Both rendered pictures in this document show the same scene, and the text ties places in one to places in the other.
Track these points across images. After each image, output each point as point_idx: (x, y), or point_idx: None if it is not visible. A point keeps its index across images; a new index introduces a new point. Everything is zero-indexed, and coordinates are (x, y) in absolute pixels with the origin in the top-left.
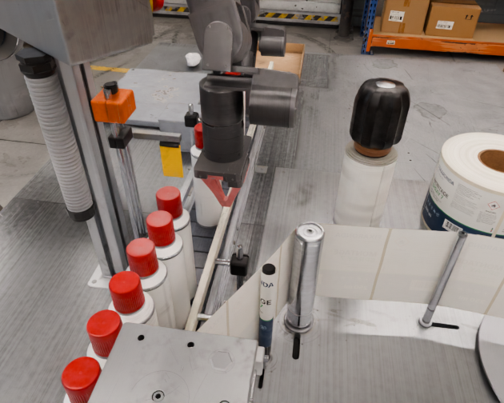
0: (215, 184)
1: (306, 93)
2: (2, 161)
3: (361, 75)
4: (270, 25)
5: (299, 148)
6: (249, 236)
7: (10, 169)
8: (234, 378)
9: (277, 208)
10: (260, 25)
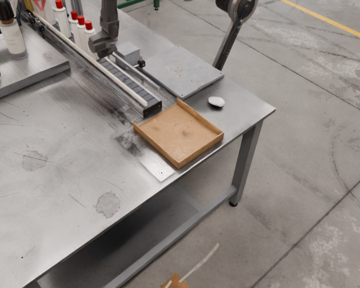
0: (42, 1)
1: (120, 124)
2: (358, 138)
3: (108, 170)
4: (98, 36)
5: (79, 87)
6: (58, 51)
7: (344, 139)
8: None
9: (51, 48)
10: (103, 34)
